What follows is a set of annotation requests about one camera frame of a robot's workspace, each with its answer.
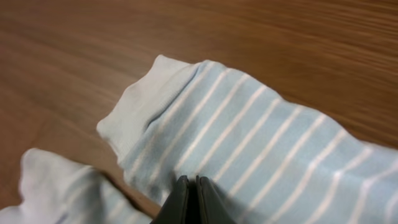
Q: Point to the light blue striped shorts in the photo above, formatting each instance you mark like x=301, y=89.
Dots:
x=269, y=160

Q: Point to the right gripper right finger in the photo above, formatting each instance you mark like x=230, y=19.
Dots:
x=211, y=208

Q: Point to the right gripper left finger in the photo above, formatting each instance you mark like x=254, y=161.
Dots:
x=174, y=209

